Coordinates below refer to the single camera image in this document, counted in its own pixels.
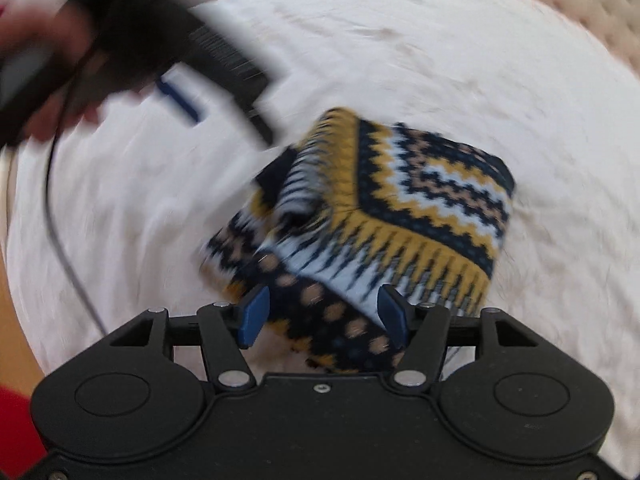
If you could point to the cream bedspread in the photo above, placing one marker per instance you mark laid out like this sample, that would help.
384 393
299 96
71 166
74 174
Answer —
134 200

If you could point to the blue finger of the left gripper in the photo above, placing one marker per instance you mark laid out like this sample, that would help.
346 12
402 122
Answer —
181 100

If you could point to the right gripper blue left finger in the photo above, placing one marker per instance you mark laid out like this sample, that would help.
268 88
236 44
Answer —
228 330

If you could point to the patterned knit sweater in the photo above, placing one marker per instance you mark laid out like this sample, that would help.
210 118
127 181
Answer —
352 207

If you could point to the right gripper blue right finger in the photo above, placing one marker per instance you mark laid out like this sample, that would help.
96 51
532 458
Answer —
420 333

